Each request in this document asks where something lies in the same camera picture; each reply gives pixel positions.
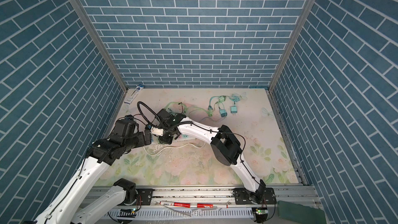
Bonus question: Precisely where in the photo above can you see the green usb hub cable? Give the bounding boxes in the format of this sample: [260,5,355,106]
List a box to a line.
[207,92,246,117]

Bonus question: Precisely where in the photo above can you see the white power strip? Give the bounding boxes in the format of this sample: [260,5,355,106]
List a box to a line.
[152,134,197,145]

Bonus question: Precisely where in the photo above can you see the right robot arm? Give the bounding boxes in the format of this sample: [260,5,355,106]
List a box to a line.
[151,110,277,205]

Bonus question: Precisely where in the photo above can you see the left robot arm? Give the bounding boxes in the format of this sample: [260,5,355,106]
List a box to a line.
[32,115,151,224]

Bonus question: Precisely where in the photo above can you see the teal plug adapter right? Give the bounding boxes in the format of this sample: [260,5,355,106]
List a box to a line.
[231,105,238,115]

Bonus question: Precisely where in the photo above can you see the blue white small box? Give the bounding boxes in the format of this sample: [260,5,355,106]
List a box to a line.
[123,85,144,105]

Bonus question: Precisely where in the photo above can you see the dark green cloth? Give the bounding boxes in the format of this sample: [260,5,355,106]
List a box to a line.
[277,201,327,224]

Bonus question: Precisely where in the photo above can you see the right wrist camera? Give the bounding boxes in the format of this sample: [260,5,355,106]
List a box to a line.
[145,126,164,136]

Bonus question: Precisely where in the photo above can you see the light green usb cable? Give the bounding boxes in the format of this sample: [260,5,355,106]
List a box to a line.
[163,101,215,117]

